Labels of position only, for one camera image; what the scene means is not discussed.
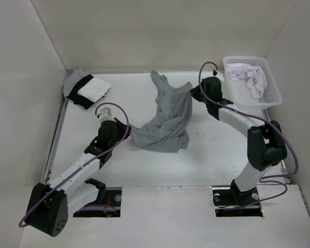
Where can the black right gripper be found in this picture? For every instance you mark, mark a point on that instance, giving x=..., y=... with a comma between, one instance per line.
x=195, y=94

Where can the grey tank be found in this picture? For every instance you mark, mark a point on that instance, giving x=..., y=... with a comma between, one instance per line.
x=167, y=131
x=72, y=80

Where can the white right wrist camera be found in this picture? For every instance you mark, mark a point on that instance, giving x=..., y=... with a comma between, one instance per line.
x=218, y=75

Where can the white tank top in basket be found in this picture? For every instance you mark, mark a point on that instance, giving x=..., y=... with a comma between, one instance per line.
x=253, y=75

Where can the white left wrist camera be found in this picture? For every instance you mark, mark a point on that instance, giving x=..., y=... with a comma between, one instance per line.
x=104, y=114

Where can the folded black tank top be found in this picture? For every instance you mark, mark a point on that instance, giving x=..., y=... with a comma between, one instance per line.
x=78, y=99

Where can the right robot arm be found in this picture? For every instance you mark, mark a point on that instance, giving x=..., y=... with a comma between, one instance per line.
x=265, y=146

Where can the folded white tank top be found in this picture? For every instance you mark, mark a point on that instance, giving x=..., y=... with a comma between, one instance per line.
x=95, y=89

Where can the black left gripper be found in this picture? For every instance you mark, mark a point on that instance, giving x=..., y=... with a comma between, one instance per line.
x=120, y=126

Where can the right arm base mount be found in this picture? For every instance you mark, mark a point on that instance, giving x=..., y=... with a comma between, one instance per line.
x=228, y=204

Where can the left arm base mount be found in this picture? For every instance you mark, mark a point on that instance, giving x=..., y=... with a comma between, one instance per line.
x=106, y=205

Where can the folded grey tank top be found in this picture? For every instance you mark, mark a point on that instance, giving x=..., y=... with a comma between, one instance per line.
x=72, y=80

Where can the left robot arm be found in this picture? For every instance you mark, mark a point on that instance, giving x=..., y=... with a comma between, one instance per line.
x=51, y=204

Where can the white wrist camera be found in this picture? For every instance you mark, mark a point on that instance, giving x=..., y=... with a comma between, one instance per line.
x=218, y=75
x=104, y=114

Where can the white plastic laundry basket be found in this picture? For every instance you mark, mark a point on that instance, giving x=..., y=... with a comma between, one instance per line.
x=241, y=95

